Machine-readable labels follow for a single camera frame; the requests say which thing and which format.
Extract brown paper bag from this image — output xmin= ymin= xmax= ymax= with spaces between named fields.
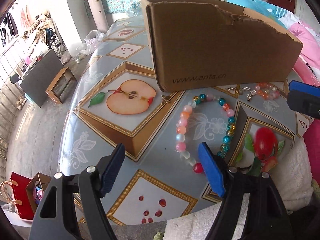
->
xmin=25 ymin=172 xmax=51 ymax=213

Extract white fluffy towel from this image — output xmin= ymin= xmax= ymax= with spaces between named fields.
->
xmin=164 ymin=139 xmax=319 ymax=239

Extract wooden picture frame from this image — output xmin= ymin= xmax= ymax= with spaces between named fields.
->
xmin=46 ymin=67 xmax=77 ymax=104

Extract red gift bag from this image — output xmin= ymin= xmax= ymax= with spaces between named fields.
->
xmin=10 ymin=172 xmax=34 ymax=220

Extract small silver earrings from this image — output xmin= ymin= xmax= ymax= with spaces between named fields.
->
xmin=225 ymin=87 xmax=257 ymax=102

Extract orange pink bead bracelet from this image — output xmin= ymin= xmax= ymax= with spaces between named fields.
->
xmin=254 ymin=81 xmax=281 ymax=101

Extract rolled paper tube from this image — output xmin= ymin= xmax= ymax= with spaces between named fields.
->
xmin=88 ymin=0 xmax=109 ymax=33

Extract brown cardboard box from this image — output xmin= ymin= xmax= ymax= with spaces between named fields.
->
xmin=141 ymin=0 xmax=303 ymax=92

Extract fruit pattern tablecloth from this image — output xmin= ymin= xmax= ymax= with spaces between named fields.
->
xmin=59 ymin=16 xmax=312 ymax=225

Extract multicolour glass bead bracelet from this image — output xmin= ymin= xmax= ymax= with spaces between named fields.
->
xmin=175 ymin=93 xmax=237 ymax=174

